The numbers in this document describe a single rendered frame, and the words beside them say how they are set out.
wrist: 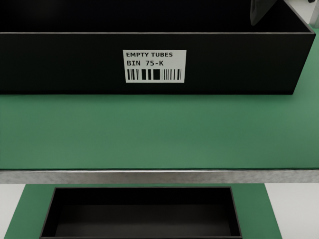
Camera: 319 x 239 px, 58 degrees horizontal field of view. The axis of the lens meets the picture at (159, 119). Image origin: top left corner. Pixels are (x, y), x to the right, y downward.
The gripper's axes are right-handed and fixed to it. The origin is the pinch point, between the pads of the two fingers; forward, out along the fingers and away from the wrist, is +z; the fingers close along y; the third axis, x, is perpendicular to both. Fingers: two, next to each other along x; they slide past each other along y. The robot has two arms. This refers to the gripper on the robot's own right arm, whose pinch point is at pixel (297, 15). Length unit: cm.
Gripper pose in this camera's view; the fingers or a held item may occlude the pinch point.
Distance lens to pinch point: 37.8
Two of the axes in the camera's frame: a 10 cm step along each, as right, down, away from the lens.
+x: 0.0, 9.3, -3.6
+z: -0.1, 3.6, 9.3
